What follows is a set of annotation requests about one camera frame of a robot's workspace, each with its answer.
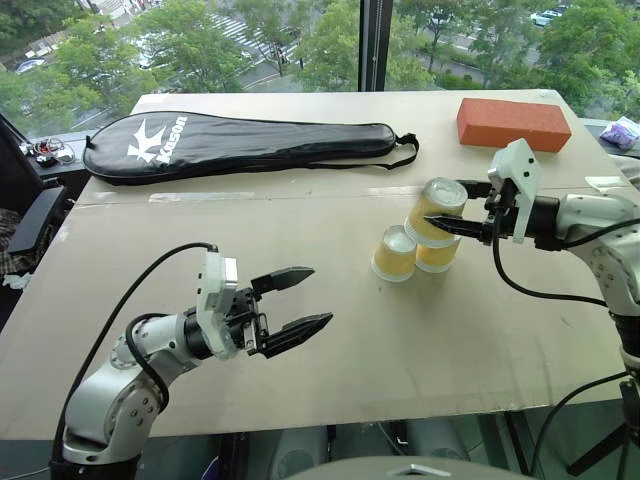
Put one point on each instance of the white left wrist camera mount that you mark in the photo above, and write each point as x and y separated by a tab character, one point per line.
212	300

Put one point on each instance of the black window frame post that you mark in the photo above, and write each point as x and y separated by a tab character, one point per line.
377	45

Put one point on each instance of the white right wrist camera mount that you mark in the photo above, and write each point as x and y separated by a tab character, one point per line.
522	172

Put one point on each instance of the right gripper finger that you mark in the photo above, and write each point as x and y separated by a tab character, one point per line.
477	188
460	226

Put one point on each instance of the yellow paper cup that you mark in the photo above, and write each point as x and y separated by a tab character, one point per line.
435	257
395	257
440	200

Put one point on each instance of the white crumpled tissue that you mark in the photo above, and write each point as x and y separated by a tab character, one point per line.
17	281

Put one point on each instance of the plaid cloth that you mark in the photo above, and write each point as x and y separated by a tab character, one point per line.
10	240

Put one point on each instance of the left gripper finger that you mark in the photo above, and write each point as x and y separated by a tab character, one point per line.
287	277
300	330

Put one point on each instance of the black chair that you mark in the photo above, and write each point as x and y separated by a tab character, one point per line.
35	220

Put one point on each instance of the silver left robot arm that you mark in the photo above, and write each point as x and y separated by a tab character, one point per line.
105	395

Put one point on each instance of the black stand leg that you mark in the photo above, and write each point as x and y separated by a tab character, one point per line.
600	450

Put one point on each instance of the purple plastic bag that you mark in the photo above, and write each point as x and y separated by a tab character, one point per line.
620	132

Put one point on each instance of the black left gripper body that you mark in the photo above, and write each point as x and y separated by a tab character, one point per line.
247	320

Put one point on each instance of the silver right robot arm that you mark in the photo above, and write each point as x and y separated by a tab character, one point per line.
595	220

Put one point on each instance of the orange brick block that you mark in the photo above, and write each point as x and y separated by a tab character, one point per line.
510	122

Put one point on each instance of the black racket bag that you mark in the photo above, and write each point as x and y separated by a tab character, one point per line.
240	145

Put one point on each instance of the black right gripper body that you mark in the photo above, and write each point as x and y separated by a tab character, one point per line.
502	220

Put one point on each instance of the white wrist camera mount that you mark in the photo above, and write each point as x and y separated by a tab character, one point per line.
522	172
212	300

